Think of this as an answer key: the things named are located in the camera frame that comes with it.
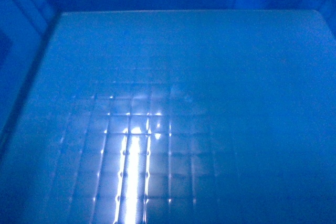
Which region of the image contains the large blue plastic crate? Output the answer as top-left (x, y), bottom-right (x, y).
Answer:
top-left (1, 0), bottom-right (335, 223)

